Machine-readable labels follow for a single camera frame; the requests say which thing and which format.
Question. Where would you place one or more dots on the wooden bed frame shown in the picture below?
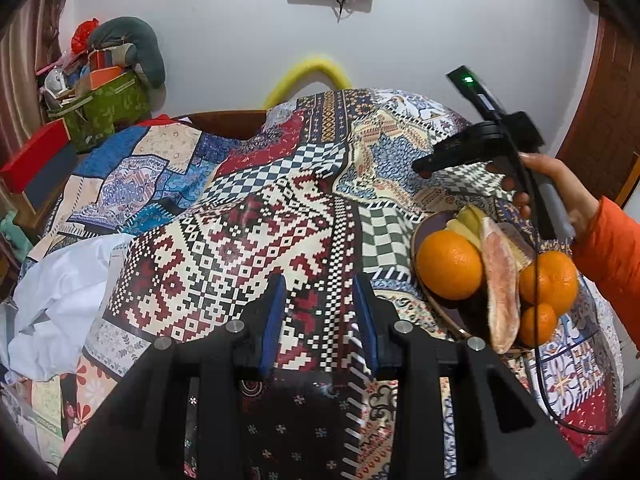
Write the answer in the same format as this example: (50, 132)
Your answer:
(225, 122)

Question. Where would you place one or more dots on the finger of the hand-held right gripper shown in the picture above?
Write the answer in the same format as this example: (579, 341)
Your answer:
(440, 157)

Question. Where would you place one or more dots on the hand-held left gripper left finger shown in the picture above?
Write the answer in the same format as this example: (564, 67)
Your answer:
(272, 325)

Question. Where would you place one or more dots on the white cloth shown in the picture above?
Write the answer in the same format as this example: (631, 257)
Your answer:
(60, 300)

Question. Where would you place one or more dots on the green storage box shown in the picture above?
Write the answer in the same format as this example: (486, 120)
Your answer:
(115, 105)

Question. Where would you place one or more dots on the grey plush pillow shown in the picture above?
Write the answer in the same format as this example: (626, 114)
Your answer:
(145, 45)

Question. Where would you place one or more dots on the striped brown curtain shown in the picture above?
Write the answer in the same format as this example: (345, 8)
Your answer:
(25, 35)

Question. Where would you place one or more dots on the person's right hand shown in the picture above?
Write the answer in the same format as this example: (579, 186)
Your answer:
(565, 182)

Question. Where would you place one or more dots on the purple plate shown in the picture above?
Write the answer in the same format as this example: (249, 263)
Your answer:
(432, 227)

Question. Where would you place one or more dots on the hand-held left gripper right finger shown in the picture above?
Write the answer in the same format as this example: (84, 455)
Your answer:
(367, 325)

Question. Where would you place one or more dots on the orange box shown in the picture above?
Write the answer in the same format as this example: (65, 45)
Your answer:
(100, 79)

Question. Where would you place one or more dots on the patchwork printed blanket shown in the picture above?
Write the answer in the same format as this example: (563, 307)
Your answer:
(225, 240)

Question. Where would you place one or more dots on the red decoration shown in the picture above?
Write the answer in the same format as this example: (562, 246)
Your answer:
(84, 35)

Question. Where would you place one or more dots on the pomelo segment with yellow pith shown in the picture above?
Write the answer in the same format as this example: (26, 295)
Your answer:
(520, 247)

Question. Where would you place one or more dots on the brown wooden door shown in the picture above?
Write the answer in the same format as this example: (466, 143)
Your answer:
(610, 125)

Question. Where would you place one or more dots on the large orange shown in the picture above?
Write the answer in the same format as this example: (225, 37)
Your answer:
(555, 277)
(447, 265)

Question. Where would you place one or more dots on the red box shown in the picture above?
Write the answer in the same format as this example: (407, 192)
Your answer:
(35, 155)

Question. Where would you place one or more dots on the pink pomelo segment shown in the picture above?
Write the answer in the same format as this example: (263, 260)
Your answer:
(500, 285)

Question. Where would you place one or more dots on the teal plush toy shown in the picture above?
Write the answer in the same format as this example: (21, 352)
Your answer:
(12, 232)

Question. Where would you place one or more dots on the small tangerine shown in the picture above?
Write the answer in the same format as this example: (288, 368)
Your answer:
(545, 325)

